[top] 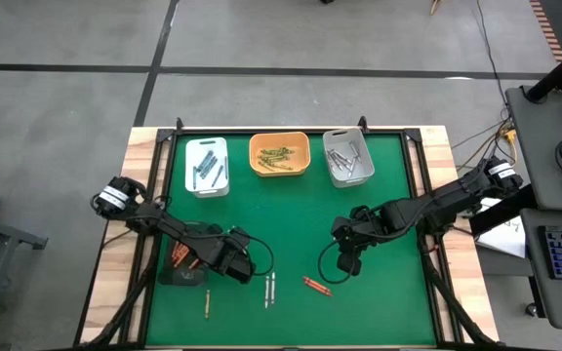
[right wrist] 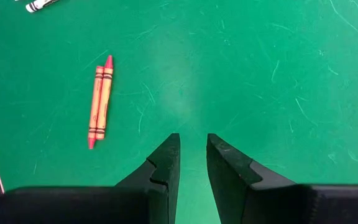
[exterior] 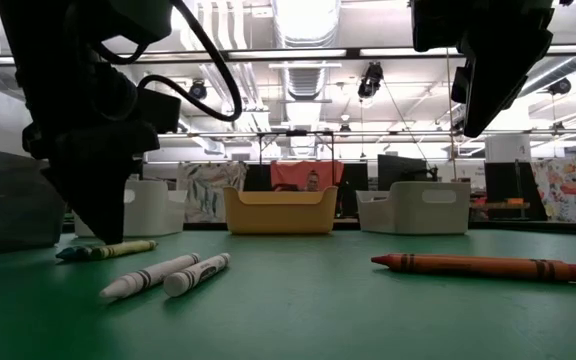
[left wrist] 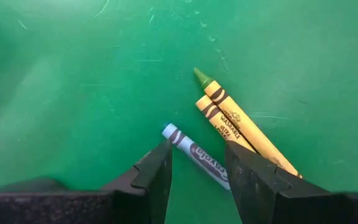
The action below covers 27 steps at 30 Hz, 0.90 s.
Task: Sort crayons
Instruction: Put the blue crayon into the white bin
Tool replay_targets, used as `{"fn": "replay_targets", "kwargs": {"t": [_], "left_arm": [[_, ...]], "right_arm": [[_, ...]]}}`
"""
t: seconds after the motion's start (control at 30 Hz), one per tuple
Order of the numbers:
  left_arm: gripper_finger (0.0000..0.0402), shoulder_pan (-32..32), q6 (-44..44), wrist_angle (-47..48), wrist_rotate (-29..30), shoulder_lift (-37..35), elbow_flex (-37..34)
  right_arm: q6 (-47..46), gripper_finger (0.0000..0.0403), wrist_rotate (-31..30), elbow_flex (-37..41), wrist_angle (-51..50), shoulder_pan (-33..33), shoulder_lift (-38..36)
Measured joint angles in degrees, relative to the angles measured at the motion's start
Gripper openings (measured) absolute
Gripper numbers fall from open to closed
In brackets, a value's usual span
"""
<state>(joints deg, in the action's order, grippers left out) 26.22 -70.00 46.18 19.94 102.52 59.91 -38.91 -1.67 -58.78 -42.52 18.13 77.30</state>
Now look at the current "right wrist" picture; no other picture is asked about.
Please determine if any white crayon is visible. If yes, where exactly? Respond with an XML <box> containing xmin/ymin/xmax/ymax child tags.
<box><xmin>25</xmin><ymin>0</ymin><xmax>58</xmax><ymax>13</ymax></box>

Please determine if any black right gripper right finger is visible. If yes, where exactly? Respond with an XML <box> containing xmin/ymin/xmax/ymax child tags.
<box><xmin>206</xmin><ymin>133</ymin><xmax>358</xmax><ymax>224</ymax></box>

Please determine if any green table mat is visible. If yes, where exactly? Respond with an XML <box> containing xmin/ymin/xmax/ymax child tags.
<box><xmin>0</xmin><ymin>0</ymin><xmax>358</xmax><ymax>224</ymax></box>

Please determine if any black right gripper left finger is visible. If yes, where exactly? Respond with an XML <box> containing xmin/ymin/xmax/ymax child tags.
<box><xmin>0</xmin><ymin>133</ymin><xmax>181</xmax><ymax>224</ymax></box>

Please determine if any orange crayons front right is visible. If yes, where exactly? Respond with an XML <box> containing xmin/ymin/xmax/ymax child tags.
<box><xmin>95</xmin><ymin>55</ymin><xmax>114</xmax><ymax>141</ymax></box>

